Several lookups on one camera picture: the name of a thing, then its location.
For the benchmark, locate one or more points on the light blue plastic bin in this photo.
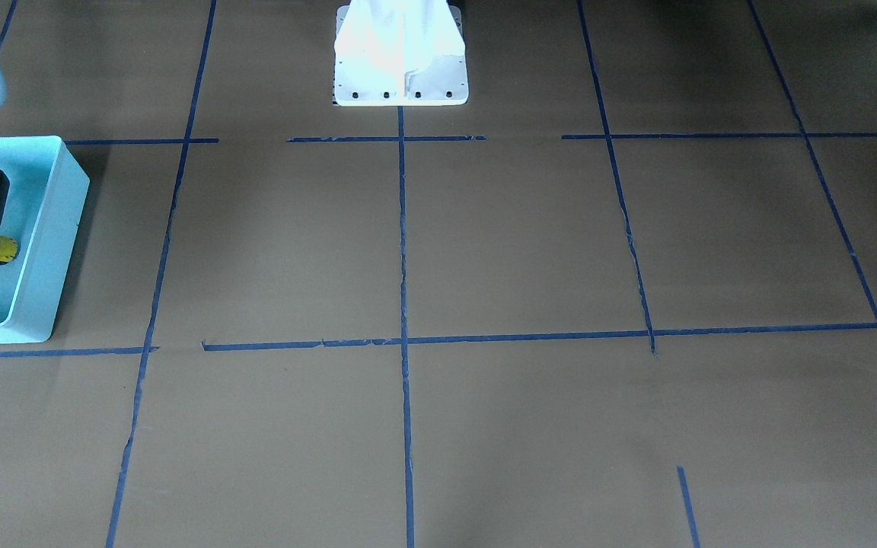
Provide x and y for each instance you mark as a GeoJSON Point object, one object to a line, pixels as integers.
{"type": "Point", "coordinates": [47, 194]}

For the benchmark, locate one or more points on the white pillar mount base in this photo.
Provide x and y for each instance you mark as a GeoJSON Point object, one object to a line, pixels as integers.
{"type": "Point", "coordinates": [400, 54]}

